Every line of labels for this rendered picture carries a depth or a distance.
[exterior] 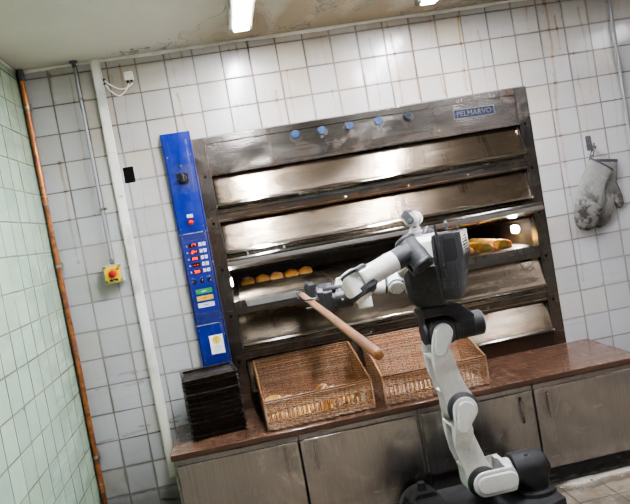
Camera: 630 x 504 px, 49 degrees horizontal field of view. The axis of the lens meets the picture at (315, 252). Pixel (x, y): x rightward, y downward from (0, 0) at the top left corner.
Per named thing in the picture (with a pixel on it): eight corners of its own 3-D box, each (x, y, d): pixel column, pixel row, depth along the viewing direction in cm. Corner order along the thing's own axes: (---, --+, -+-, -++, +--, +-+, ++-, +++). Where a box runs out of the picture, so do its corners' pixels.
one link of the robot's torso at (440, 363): (470, 410, 319) (444, 314, 316) (485, 420, 302) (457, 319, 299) (440, 420, 317) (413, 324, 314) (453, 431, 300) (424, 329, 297)
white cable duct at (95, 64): (169, 477, 379) (89, 60, 367) (178, 475, 380) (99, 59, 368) (169, 478, 378) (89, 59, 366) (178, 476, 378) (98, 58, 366)
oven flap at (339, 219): (226, 256, 379) (220, 222, 385) (531, 201, 400) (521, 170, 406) (226, 254, 375) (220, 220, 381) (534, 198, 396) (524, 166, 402)
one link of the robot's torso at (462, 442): (489, 479, 323) (462, 383, 320) (506, 495, 303) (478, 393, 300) (458, 490, 321) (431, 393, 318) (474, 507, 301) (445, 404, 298)
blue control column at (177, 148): (230, 423, 573) (182, 167, 561) (249, 419, 575) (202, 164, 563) (231, 519, 381) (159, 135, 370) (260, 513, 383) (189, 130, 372)
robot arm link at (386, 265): (359, 297, 270) (405, 270, 276) (341, 270, 274) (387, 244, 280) (355, 306, 281) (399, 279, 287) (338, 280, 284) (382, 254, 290)
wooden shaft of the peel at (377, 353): (386, 359, 178) (384, 348, 178) (375, 362, 178) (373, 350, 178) (305, 296, 348) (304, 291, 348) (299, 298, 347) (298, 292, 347)
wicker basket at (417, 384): (366, 385, 390) (358, 337, 389) (461, 365, 396) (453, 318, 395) (385, 407, 342) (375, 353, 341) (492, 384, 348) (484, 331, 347)
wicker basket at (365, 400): (259, 408, 382) (250, 359, 380) (357, 387, 390) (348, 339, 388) (266, 433, 334) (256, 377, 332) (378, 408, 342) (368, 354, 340)
